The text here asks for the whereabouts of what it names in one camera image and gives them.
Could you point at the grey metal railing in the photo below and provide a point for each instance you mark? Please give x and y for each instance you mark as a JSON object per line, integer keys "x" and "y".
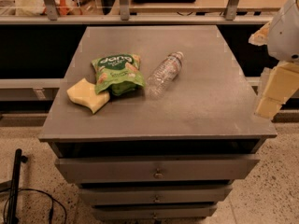
{"x": 127, "y": 11}

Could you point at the black stand pole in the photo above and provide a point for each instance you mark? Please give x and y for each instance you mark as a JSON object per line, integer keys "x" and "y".
{"x": 13, "y": 195}

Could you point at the green snack bag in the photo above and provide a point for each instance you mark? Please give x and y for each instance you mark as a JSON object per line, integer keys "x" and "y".
{"x": 118, "y": 73}

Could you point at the grey drawer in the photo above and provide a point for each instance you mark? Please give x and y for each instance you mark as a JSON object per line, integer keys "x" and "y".
{"x": 156, "y": 168}
{"x": 150, "y": 195}
{"x": 154, "y": 211}

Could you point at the bottom grey drawer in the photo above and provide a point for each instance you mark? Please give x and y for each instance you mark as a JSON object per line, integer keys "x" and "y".
{"x": 154, "y": 211}

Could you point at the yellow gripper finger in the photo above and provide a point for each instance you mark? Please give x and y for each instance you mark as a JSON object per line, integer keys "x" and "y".
{"x": 276, "y": 87}
{"x": 260, "y": 37}

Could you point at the top grey drawer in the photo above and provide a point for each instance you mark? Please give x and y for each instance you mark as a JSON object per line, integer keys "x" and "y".
{"x": 156, "y": 168}

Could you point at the clear plastic water bottle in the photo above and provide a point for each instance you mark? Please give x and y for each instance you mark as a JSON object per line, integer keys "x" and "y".
{"x": 164, "y": 73}

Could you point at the yellow sponge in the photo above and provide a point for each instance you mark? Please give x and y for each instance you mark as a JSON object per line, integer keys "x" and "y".
{"x": 83, "y": 93}

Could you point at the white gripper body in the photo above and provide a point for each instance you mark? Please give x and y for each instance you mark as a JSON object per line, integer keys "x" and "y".
{"x": 285, "y": 34}

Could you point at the middle grey drawer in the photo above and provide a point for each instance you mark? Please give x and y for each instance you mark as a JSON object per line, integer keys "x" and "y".
{"x": 150, "y": 195}

